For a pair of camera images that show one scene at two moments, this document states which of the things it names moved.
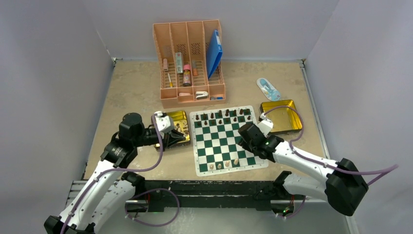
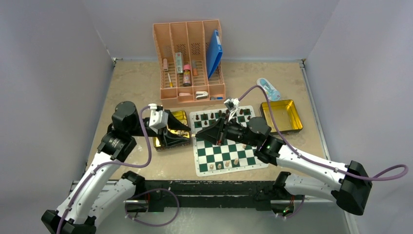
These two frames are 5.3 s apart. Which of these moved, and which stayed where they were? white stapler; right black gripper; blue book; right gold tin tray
Moved: right black gripper
Stayed: blue book; white stapler; right gold tin tray
